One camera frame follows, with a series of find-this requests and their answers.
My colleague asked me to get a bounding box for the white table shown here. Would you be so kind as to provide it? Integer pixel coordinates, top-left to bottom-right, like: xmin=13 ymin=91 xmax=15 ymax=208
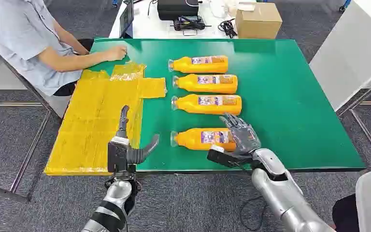
xmin=108 ymin=0 xmax=301 ymax=40

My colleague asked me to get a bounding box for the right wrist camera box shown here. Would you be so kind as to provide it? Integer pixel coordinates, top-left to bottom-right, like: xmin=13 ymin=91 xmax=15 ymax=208
xmin=207 ymin=145 xmax=253 ymax=169

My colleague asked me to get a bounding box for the metal floor frame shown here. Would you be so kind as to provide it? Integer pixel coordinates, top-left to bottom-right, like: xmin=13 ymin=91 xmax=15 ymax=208
xmin=336 ymin=72 xmax=371 ymax=168
xmin=0 ymin=53 xmax=52 ymax=203

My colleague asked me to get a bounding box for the dark laptop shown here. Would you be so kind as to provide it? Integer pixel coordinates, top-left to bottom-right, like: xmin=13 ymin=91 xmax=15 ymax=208
xmin=119 ymin=0 xmax=135 ymax=39

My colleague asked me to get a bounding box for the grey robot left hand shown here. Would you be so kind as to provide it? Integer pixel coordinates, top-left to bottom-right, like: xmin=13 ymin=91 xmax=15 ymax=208
xmin=116 ymin=105 xmax=160 ymax=165

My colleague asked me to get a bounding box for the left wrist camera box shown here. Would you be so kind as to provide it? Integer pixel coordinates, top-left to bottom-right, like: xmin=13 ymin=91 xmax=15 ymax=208
xmin=107 ymin=136 xmax=130 ymax=174

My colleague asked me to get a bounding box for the black case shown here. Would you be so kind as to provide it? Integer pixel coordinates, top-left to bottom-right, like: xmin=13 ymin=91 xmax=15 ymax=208
xmin=157 ymin=0 xmax=200 ymax=21

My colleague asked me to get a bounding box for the white plastic container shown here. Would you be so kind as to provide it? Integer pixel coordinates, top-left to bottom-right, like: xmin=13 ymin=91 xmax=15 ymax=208
xmin=209 ymin=0 xmax=238 ymax=19

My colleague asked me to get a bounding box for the person's right hand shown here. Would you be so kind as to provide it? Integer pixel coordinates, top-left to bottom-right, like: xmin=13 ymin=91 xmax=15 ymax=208
xmin=106 ymin=45 xmax=128 ymax=62

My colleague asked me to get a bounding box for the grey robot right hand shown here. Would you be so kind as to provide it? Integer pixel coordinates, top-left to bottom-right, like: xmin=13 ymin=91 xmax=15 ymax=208
xmin=219 ymin=113 xmax=262 ymax=157

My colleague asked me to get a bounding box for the person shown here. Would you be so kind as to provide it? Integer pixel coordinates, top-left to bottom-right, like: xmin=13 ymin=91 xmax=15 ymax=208
xmin=0 ymin=0 xmax=128 ymax=97

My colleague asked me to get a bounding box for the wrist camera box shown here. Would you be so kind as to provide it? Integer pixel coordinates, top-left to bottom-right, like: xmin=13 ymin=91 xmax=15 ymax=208
xmin=207 ymin=145 xmax=253 ymax=169
xmin=107 ymin=136 xmax=130 ymax=174

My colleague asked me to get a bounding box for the white partition panel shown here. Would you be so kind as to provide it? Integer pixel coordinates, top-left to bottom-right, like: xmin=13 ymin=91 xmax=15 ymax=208
xmin=309 ymin=0 xmax=371 ymax=112

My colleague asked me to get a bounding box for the black charger with cable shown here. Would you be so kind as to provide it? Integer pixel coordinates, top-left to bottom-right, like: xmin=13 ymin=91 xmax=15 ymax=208
xmin=170 ymin=15 xmax=212 ymax=36

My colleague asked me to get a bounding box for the orange drink bottle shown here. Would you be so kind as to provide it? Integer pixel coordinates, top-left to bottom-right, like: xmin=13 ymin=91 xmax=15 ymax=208
xmin=168 ymin=56 xmax=229 ymax=74
xmin=171 ymin=94 xmax=243 ymax=116
xmin=170 ymin=128 xmax=237 ymax=152
xmin=172 ymin=74 xmax=239 ymax=94

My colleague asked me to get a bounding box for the green table mat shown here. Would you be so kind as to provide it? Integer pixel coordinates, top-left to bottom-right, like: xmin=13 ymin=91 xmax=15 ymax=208
xmin=73 ymin=38 xmax=366 ymax=174

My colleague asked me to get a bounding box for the black floor cable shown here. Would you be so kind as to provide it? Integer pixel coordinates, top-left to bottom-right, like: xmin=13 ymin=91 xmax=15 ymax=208
xmin=238 ymin=194 xmax=268 ymax=232

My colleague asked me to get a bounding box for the brown cardboard box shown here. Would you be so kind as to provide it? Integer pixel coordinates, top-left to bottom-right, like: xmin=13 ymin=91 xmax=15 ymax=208
xmin=235 ymin=2 xmax=283 ymax=40

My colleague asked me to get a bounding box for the yellow sheet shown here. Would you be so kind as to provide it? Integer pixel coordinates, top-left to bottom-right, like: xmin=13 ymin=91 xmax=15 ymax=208
xmin=44 ymin=62 xmax=168 ymax=176

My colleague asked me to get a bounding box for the black coiled cable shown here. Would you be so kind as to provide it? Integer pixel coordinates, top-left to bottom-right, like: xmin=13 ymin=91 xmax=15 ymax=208
xmin=217 ymin=18 xmax=238 ymax=39

